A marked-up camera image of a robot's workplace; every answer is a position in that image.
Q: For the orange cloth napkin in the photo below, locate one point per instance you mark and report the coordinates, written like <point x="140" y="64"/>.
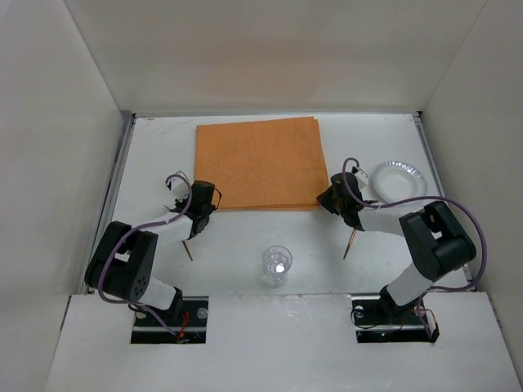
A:
<point x="263" y="165"/>

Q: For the white paper plate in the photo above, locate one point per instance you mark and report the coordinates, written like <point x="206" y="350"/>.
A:
<point x="394" y="181"/>

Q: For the clear plastic cup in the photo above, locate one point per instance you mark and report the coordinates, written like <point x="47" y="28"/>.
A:
<point x="276" y="261"/>

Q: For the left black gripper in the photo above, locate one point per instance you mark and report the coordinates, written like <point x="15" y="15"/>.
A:
<point x="180" y="207"/>

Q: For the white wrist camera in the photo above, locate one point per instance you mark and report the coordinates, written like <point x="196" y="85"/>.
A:
<point x="361" y="176"/>
<point x="178" y="185"/>

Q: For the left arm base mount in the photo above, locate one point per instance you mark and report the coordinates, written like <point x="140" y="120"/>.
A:
<point x="188" y="328"/>

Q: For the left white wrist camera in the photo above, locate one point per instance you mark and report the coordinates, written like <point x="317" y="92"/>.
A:
<point x="178" y="185"/>

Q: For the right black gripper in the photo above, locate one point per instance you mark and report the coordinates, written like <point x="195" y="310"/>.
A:
<point x="328" y="198"/>

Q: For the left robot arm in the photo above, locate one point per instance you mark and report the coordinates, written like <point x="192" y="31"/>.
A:
<point x="121" y="269"/>

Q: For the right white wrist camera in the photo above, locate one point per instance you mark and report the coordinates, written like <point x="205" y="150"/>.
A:
<point x="361" y="176"/>

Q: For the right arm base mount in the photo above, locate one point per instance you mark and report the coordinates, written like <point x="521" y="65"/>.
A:
<point x="415" y="324"/>

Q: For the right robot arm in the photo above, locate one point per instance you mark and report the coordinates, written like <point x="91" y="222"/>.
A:
<point x="437" y="242"/>

